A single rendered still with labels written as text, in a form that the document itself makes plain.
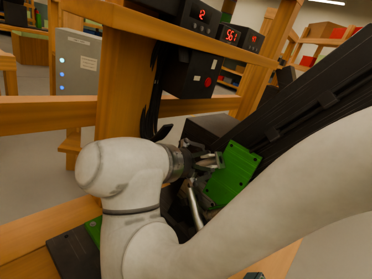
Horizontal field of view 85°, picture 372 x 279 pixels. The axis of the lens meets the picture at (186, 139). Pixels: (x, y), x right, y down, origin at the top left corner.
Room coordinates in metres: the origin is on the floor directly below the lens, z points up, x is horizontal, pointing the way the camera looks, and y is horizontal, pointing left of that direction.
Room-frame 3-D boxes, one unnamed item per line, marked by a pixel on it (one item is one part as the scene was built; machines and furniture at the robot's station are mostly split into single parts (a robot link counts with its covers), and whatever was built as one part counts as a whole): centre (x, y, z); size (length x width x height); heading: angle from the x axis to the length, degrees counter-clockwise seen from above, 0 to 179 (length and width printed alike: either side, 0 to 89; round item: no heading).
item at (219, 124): (0.86, -0.13, 1.07); 0.30 x 0.18 x 0.34; 144
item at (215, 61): (0.72, 0.05, 1.42); 0.17 x 0.12 x 0.15; 144
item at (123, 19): (0.84, 0.03, 1.52); 0.90 x 0.25 x 0.04; 144
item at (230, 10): (0.96, -0.01, 1.67); 0.05 x 0.05 x 0.05
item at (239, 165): (0.59, -0.19, 1.17); 0.13 x 0.12 x 0.20; 144
